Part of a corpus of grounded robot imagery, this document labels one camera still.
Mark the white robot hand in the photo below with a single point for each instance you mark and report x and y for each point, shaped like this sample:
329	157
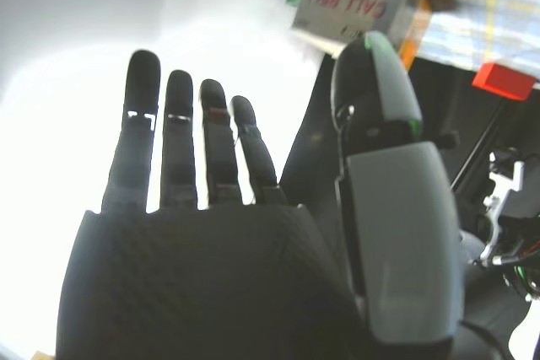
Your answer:
190	284

